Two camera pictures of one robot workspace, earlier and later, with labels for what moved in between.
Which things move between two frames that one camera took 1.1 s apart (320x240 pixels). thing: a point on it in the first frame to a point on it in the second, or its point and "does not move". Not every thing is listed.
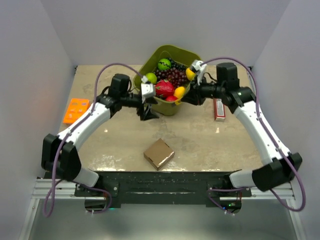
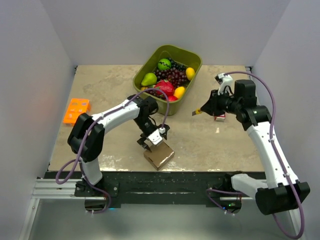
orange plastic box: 76,108 does not move
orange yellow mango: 179,92 does not move
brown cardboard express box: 158,154 does not move
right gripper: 194,96 to 211,107
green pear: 151,77 does not move
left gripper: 147,114 to 142,140
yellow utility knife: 178,102 to 197,111
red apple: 171,98 does not move
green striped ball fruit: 164,64 does not move
